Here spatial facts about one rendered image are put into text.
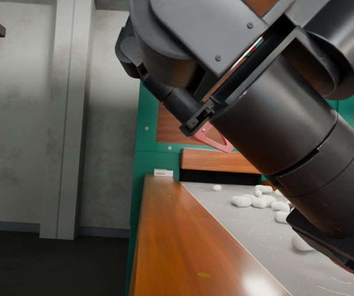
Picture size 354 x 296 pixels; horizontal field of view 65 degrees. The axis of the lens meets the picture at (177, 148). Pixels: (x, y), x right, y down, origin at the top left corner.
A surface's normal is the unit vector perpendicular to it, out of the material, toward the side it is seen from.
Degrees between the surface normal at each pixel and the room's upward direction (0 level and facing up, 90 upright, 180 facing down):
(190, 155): 90
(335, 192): 111
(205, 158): 90
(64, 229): 90
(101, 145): 90
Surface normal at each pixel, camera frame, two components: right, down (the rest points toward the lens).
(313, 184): -0.34, 0.44
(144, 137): 0.11, 0.00
